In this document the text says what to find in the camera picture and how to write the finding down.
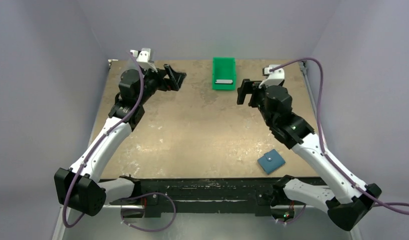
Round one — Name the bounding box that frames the green plastic bin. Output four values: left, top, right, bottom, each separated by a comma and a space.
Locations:
212, 57, 237, 91

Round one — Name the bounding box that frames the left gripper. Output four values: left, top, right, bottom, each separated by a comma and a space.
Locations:
136, 63, 184, 106

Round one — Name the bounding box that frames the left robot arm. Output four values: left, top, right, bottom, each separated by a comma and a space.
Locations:
54, 64, 187, 216

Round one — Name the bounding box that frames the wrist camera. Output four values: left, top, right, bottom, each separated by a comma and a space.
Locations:
129, 48, 157, 73
258, 64, 285, 88

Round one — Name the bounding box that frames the stack of credit cards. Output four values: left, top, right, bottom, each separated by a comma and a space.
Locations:
215, 79, 234, 85

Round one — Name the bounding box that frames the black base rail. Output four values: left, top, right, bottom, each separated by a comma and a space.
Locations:
110, 177, 328, 219

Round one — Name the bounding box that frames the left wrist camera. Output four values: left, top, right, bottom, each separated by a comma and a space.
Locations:
129, 48, 157, 73

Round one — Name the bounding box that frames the blue card holder wallet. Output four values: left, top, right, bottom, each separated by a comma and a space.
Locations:
257, 149, 286, 175

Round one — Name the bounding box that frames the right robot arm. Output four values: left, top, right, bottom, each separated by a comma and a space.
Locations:
237, 79, 382, 231

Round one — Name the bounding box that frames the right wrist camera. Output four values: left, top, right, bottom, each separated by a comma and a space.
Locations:
258, 64, 285, 88

